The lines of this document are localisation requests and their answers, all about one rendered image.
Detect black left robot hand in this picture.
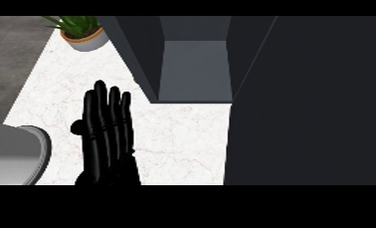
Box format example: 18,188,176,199
69,80,143,186

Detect dark grey open cabinet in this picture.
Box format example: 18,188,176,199
96,16,279,105

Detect potted green plant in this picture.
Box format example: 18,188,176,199
41,16,111,53

